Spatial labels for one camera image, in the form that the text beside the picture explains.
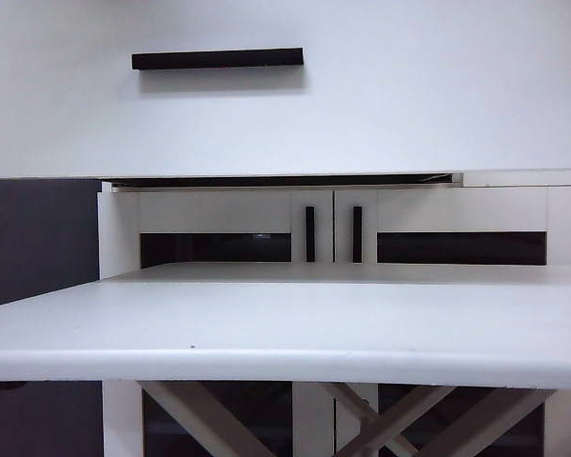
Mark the white glass panel cabinet door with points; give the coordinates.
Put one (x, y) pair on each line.
(457, 209)
(219, 209)

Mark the white cabinet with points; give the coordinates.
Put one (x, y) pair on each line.
(104, 238)

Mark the white folding table leg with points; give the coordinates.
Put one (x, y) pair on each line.
(202, 419)
(497, 419)
(368, 414)
(411, 414)

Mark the dark grey room door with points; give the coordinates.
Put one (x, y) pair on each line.
(38, 238)

